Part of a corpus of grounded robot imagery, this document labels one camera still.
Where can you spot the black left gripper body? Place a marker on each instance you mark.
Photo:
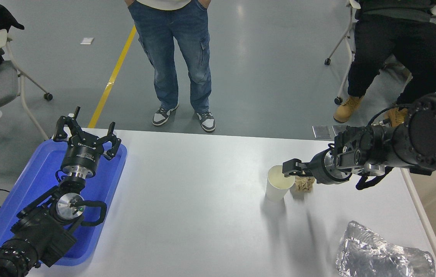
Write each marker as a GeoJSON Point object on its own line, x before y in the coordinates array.
{"type": "Point", "coordinates": [81, 156]}

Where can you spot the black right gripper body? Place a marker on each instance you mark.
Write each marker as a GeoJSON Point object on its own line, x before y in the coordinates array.
{"type": "Point", "coordinates": [319, 168]}

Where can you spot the white paper cup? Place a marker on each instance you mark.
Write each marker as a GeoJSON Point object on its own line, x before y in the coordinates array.
{"type": "Point", "coordinates": [275, 190]}

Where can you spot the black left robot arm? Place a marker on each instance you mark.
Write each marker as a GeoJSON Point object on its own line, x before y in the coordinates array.
{"type": "Point", "coordinates": [44, 231]}

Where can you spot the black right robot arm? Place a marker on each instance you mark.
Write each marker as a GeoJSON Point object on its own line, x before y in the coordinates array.
{"type": "Point", "coordinates": [426, 134]}

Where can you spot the crumpled tan paper ball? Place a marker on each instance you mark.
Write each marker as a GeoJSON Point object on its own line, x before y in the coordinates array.
{"type": "Point", "coordinates": [304, 185]}

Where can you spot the silver floor plate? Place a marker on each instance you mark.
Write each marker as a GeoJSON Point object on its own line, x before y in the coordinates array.
{"type": "Point", "coordinates": [321, 132]}
{"type": "Point", "coordinates": [338, 129]}

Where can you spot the blue plastic tray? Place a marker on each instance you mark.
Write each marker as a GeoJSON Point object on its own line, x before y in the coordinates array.
{"type": "Point", "coordinates": [33, 181]}

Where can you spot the crumpled silver foil tray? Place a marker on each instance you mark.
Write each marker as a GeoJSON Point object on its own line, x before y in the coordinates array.
{"type": "Point", "coordinates": [379, 254]}

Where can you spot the person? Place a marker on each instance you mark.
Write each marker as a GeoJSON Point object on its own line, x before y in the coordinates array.
{"type": "Point", "coordinates": [175, 54]}
{"type": "Point", "coordinates": [395, 46]}

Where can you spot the white wheeled chair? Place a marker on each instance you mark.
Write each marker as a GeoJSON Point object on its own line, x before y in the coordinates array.
{"type": "Point", "coordinates": [347, 34]}

